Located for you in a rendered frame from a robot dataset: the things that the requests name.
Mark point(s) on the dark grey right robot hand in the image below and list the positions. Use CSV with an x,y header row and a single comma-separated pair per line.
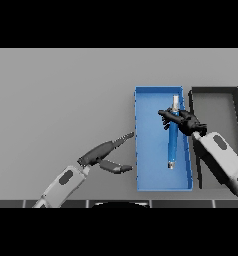
x,y
186,122

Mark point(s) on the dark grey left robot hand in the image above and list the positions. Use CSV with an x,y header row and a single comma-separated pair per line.
x,y
99,153

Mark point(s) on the blue pipe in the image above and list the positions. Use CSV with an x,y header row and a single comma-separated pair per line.
x,y
173,146

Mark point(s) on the dark grey bin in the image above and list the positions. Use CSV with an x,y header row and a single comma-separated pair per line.
x,y
211,110

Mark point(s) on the blue bin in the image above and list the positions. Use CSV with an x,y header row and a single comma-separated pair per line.
x,y
151,156

